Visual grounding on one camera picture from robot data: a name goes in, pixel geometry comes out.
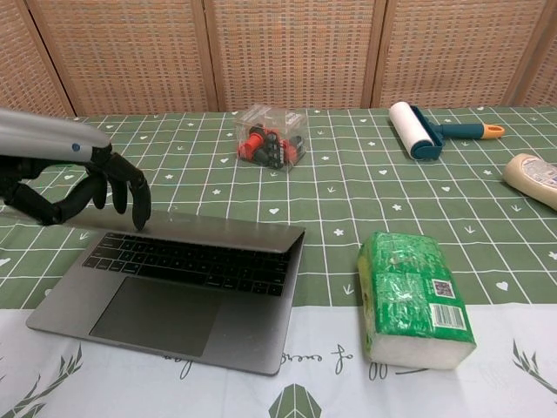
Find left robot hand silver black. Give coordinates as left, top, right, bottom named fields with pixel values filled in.
left=0, top=107, right=153, bottom=231

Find silver grey laptop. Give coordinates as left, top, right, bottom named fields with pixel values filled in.
left=24, top=208, right=307, bottom=377

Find green patterned tablecloth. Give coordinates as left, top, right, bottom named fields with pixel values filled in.
left=0, top=105, right=557, bottom=418

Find woven rattan screen panel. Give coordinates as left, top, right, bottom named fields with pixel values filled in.
left=25, top=0, right=219, bottom=118
left=203, top=0, right=387, bottom=112
left=517, top=0, right=557, bottom=108
left=369, top=0, right=543, bottom=110
left=0, top=0, right=77, bottom=121

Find clear box red black parts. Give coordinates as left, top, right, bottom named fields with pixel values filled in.
left=233, top=105, right=310, bottom=172

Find green packaged tissue pack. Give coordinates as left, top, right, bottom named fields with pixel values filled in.
left=357, top=231, right=478, bottom=372

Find beige plastic bottle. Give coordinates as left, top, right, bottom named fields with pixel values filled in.
left=503, top=152, right=557, bottom=203

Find lint roller teal orange handle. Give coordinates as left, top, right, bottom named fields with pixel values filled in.
left=387, top=102, right=507, bottom=163

